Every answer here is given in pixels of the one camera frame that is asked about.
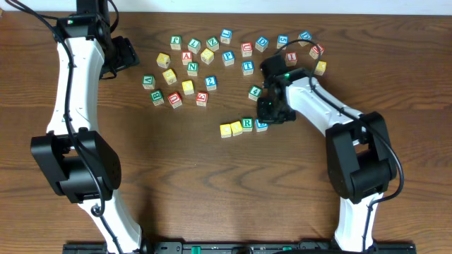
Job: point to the green J block top left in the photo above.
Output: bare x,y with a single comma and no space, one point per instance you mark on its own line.
176,42

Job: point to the blue D block left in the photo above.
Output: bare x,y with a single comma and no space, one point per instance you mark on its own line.
261,44

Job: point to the blue D block right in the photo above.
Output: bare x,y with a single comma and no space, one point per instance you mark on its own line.
304,38

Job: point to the green R block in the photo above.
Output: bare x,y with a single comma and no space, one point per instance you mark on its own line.
247,124

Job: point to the yellow k block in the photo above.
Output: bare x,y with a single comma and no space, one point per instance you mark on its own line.
163,60
320,68

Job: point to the yellow s block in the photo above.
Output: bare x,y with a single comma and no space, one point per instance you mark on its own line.
169,76
207,56

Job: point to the red A block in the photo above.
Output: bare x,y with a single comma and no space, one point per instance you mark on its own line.
187,57

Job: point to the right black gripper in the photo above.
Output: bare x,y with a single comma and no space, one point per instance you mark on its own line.
270,110

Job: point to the yellow S block upper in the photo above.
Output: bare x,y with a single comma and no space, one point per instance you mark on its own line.
207,56

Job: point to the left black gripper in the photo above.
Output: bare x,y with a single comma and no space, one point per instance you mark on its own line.
126,53

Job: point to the green 7 block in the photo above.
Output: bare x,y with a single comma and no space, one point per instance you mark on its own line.
194,45

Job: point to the blue P block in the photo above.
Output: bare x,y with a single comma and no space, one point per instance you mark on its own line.
228,58

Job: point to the red I block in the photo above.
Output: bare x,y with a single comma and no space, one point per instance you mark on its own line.
291,59

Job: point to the yellow S block lower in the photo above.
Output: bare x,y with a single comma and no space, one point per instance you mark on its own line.
169,76

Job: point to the yellow K block right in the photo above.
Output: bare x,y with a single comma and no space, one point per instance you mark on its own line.
320,68

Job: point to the green V block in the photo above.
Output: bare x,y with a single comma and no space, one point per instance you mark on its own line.
148,82

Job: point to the green B block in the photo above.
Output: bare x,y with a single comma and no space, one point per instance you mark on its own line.
157,97

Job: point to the blue L block top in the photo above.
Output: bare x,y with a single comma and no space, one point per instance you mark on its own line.
226,36

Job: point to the blue T block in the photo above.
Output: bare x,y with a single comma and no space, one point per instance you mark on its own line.
247,67

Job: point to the yellow C block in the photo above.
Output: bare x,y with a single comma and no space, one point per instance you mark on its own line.
225,130

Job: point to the blue d block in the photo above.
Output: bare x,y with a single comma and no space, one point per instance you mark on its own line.
261,44
304,38

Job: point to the blue l block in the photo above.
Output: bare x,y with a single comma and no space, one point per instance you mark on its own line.
226,36
260,126

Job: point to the green N block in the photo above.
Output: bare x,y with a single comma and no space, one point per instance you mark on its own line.
192,69

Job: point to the blue 2 block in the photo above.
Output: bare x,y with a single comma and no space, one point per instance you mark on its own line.
211,83

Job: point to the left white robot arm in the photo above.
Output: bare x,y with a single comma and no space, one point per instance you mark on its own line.
74,158

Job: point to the red U block lower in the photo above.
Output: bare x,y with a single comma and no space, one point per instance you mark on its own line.
175,100

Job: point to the green Z block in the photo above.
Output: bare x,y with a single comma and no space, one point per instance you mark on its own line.
213,44

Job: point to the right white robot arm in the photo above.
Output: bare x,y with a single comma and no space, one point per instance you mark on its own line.
360,160

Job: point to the green 4 block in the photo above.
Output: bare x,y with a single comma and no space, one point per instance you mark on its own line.
254,93

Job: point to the red M block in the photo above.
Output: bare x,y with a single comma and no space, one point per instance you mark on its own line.
316,51

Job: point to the yellow K block left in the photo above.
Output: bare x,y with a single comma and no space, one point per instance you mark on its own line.
163,60

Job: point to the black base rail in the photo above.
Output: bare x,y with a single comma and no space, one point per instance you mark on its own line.
256,248

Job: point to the yellow o block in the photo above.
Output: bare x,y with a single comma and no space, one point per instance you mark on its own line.
236,128
188,87

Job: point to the blue 5 block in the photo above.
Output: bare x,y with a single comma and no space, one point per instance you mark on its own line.
282,41

